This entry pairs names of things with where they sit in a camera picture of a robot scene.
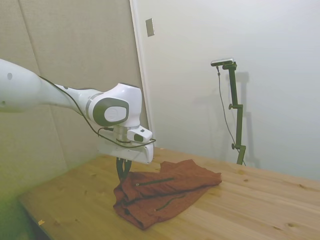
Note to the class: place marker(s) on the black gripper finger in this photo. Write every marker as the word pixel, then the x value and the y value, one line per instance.
pixel 128 168
pixel 118 168

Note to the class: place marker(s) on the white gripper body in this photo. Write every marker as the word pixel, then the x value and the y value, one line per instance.
pixel 140 155

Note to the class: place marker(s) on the small yellow scrap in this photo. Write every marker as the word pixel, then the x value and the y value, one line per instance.
pixel 40 222

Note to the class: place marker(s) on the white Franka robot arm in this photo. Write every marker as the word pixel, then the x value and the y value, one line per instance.
pixel 20 85

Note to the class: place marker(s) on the silver exterior camera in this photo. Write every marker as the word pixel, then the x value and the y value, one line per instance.
pixel 222 61

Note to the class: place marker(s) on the grey wall plate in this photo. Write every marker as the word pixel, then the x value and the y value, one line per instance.
pixel 150 27

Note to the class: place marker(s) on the dark green camera stand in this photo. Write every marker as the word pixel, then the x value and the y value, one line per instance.
pixel 234 90

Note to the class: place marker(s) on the white door trim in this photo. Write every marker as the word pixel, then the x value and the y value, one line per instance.
pixel 140 62

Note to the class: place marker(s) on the rust red shorts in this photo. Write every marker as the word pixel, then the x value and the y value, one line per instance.
pixel 175 180

